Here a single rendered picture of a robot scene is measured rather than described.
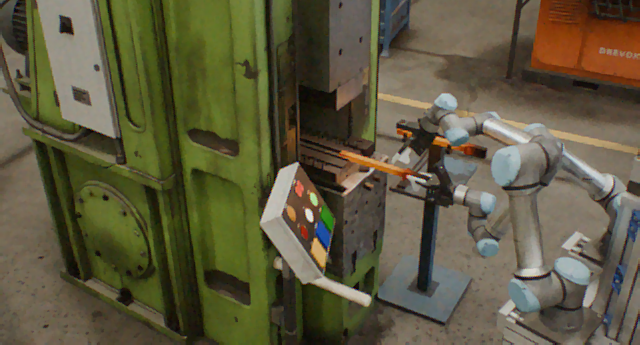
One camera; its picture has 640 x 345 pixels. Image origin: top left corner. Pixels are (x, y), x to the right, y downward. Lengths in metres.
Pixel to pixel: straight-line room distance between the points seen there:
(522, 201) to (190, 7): 1.36
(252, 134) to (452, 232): 1.94
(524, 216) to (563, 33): 3.96
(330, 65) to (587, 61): 3.83
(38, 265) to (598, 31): 4.48
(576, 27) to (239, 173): 3.93
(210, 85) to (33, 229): 2.13
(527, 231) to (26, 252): 2.99
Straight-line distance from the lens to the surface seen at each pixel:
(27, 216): 4.66
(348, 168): 2.92
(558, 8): 6.03
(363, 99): 3.19
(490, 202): 2.68
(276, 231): 2.26
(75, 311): 3.85
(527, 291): 2.28
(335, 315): 3.28
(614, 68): 6.13
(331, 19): 2.51
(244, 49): 2.44
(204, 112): 2.78
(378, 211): 3.19
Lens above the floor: 2.49
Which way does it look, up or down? 32 degrees down
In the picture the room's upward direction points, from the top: 1 degrees counter-clockwise
